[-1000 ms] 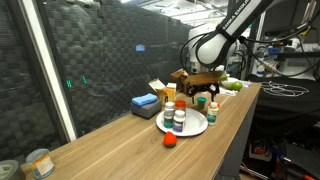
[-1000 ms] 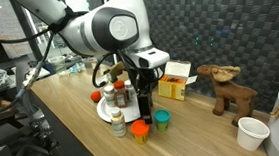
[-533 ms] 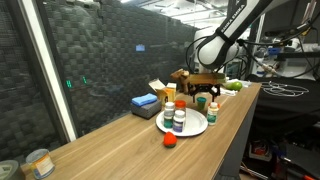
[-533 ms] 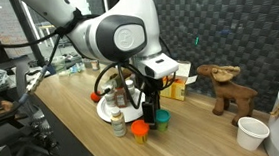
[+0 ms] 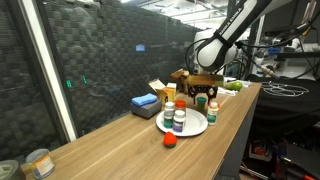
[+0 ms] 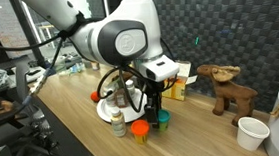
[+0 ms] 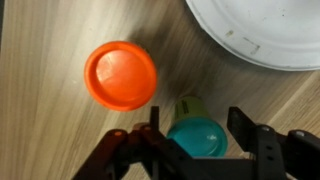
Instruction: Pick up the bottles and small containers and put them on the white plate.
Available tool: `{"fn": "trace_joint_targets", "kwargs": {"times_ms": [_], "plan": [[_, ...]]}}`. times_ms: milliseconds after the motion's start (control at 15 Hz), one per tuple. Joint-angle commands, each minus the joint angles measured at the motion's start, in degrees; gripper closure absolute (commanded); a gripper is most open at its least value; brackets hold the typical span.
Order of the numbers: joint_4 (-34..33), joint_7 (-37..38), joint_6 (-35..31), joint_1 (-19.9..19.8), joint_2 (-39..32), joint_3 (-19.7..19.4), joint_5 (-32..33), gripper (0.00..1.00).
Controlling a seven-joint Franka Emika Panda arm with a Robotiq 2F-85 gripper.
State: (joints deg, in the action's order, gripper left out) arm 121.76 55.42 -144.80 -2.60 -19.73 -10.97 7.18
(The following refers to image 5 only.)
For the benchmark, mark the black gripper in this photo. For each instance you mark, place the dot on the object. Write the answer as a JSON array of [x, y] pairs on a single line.
[[205, 80]]

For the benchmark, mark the green tub teal lid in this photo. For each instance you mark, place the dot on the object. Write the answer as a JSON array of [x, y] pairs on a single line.
[[201, 103]]

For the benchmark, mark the brown spice jar orange lid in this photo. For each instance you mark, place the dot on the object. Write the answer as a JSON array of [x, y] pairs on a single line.
[[180, 105]]

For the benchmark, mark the white bottle purple label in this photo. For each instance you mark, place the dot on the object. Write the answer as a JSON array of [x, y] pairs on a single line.
[[179, 121]]

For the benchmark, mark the dark green label bottle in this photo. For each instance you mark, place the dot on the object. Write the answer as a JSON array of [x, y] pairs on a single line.
[[168, 122]]

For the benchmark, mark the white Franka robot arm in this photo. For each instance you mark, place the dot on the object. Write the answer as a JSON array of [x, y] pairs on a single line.
[[220, 50]]

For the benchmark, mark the white paper plate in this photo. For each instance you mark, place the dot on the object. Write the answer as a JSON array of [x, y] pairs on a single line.
[[196, 125]]

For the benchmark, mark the white bottle green label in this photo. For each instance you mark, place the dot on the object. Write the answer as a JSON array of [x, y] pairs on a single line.
[[212, 115]]

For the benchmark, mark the brown plush moose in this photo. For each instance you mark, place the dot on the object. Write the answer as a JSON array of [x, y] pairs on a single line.
[[180, 78]]

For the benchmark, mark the white bowl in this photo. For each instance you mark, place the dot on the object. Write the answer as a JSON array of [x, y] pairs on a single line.
[[230, 80]]

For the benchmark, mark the green toy pear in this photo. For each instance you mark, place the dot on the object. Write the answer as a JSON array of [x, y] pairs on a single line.
[[236, 86]]

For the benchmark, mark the yellow open tea box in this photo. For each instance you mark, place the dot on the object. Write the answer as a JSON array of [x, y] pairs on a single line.
[[164, 95]]

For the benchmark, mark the red toy strawberry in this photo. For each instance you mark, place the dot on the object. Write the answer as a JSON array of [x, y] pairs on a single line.
[[170, 139]]

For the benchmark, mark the blue sponge cloth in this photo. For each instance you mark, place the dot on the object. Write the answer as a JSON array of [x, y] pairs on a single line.
[[144, 99]]

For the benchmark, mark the black covered side table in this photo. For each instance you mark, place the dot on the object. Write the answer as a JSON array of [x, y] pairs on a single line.
[[283, 103]]

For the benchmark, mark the red white box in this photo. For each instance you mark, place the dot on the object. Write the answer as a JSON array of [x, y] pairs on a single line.
[[260, 150]]

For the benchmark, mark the white lab equipment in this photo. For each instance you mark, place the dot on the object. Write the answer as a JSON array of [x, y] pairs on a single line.
[[290, 66]]

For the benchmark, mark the tin can with label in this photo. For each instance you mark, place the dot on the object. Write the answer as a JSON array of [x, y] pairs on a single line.
[[41, 164]]

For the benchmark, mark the white window frame post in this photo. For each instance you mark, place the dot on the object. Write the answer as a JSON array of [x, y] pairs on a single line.
[[50, 73]]

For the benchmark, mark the grey duct tape roll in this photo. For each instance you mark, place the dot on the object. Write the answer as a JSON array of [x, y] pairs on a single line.
[[10, 170]]

